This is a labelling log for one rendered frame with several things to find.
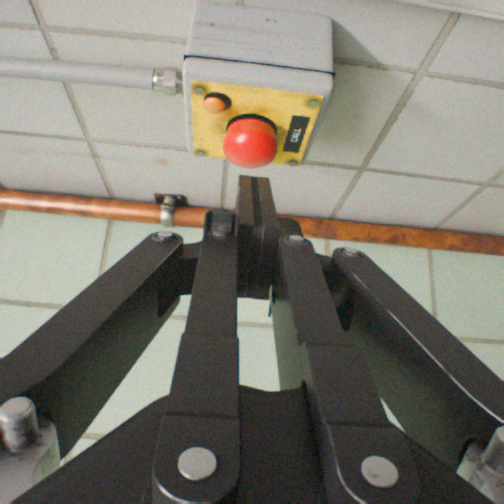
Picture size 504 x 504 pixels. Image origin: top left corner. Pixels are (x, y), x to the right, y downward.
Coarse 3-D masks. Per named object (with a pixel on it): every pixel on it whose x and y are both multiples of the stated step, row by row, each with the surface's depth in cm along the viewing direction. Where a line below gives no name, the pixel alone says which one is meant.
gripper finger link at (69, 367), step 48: (144, 240) 14; (96, 288) 11; (144, 288) 12; (48, 336) 9; (96, 336) 10; (144, 336) 13; (0, 384) 8; (48, 384) 8; (96, 384) 10; (0, 432) 7
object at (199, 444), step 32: (224, 224) 15; (224, 256) 14; (192, 288) 12; (224, 288) 12; (192, 320) 10; (224, 320) 11; (192, 352) 9; (224, 352) 9; (192, 384) 8; (224, 384) 8; (192, 416) 7; (224, 416) 7; (160, 448) 6; (192, 448) 6; (224, 448) 6; (160, 480) 6; (192, 480) 6; (224, 480) 6
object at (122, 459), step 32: (160, 416) 8; (256, 416) 8; (288, 416) 8; (96, 448) 7; (128, 448) 7; (256, 448) 7; (288, 448) 7; (416, 448) 8; (64, 480) 6; (96, 480) 6; (128, 480) 6; (256, 480) 7; (288, 480) 7; (320, 480) 7; (448, 480) 7
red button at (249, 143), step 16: (240, 128) 31; (256, 128) 31; (272, 128) 32; (224, 144) 32; (240, 144) 31; (256, 144) 31; (272, 144) 31; (240, 160) 32; (256, 160) 32; (272, 160) 33
